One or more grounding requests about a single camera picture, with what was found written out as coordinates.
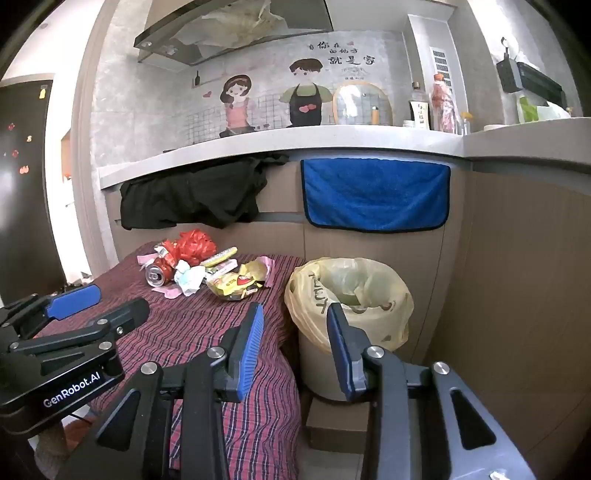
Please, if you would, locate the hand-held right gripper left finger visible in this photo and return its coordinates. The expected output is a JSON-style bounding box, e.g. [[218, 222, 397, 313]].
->
[[55, 302, 266, 480]]

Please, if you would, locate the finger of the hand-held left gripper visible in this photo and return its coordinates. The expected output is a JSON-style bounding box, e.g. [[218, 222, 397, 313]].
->
[[9, 298, 151, 374], [0, 284, 102, 342]]

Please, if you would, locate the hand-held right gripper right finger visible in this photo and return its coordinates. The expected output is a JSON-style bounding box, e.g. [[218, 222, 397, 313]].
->
[[325, 302, 539, 480]]

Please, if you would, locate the white trash bin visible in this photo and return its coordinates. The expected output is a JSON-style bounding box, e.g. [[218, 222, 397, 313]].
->
[[298, 330, 375, 403]]

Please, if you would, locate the red soda can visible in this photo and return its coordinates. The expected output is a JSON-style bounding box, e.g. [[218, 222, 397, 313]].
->
[[145, 258, 178, 287]]

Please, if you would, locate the white tissue wad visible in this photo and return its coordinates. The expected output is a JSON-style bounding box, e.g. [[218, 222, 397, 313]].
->
[[184, 265, 206, 297]]

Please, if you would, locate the yellow snack packet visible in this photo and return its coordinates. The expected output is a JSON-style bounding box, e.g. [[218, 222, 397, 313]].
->
[[205, 272, 264, 302]]

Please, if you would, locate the yellow plastic bin bag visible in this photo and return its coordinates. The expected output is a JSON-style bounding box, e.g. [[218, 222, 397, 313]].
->
[[284, 257, 414, 352]]

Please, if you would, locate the yellow wrapper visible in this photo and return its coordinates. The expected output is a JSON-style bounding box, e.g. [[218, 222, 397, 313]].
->
[[238, 257, 271, 284]]

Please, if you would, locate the pink packet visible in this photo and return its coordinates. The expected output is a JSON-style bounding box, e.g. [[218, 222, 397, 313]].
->
[[205, 259, 239, 278]]

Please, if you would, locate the red plastic bag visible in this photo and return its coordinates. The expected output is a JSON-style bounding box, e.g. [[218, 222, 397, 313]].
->
[[161, 229, 218, 268]]

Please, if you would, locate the red striped tablecloth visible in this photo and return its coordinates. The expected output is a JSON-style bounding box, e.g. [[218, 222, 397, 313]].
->
[[34, 240, 308, 472]]

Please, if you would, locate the cardboard box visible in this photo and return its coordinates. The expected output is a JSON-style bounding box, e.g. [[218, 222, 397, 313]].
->
[[306, 397, 375, 455]]

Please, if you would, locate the black refrigerator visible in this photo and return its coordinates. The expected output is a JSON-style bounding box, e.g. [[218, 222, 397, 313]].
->
[[0, 79, 68, 308]]

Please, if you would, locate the black cloth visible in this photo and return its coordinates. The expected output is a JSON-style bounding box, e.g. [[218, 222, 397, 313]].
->
[[119, 154, 289, 230]]

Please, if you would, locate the blue towel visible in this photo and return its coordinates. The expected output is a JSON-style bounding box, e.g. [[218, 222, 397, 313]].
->
[[300, 158, 452, 232]]

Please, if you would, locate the grey stone countertop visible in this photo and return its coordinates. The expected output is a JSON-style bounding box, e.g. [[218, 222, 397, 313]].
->
[[98, 115, 591, 190]]

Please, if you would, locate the round wooden framed mirror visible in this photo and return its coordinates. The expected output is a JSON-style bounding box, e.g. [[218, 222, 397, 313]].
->
[[332, 82, 394, 126]]

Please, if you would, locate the dark sauce bottle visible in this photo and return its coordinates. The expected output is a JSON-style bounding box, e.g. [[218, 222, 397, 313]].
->
[[409, 82, 432, 131]]

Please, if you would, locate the red drink bottle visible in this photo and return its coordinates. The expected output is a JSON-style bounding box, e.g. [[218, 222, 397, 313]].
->
[[429, 73, 460, 134]]

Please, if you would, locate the glass range hood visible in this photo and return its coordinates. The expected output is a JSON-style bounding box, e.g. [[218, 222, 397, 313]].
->
[[133, 0, 334, 68]]

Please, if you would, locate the green white plastic bag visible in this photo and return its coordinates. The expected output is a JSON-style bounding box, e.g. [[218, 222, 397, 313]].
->
[[517, 95, 573, 124]]

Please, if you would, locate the cartoon wall sticker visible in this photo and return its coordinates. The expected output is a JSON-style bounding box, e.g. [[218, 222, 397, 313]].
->
[[185, 39, 393, 139]]

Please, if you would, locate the white wall vent grille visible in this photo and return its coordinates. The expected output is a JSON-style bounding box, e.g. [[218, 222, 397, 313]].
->
[[429, 45, 452, 90]]

